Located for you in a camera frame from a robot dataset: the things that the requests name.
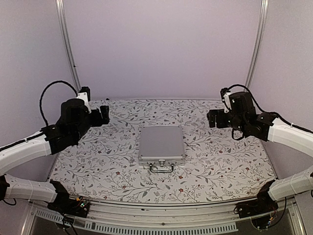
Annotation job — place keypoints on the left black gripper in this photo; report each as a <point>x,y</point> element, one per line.
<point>105,115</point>

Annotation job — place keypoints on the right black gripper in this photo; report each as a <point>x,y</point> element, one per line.
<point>212,118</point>

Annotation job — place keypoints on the aluminium poker case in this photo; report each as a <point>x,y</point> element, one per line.
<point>161,148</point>

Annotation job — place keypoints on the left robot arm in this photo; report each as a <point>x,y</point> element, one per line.
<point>43,143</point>

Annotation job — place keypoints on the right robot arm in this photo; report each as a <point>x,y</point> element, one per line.
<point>270,126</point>

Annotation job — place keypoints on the floral table mat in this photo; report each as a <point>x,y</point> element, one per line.
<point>218,168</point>

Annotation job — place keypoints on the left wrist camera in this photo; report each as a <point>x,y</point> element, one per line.
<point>84,94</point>

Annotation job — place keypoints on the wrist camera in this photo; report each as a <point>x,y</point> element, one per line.
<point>84,94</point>
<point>225,96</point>

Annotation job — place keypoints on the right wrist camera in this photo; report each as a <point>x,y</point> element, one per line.
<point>225,96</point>

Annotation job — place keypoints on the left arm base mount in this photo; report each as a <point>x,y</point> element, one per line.
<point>64,205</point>

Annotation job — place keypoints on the front aluminium rail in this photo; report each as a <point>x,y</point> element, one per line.
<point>126,218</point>

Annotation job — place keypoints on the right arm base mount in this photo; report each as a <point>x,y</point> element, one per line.
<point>262,204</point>

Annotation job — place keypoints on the right aluminium frame post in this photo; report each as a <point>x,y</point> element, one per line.
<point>258,42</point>

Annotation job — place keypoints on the aluminium frame post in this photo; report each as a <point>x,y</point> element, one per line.
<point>258,42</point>
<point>65,35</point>

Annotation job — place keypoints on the left aluminium frame post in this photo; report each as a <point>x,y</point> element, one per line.
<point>65,35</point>

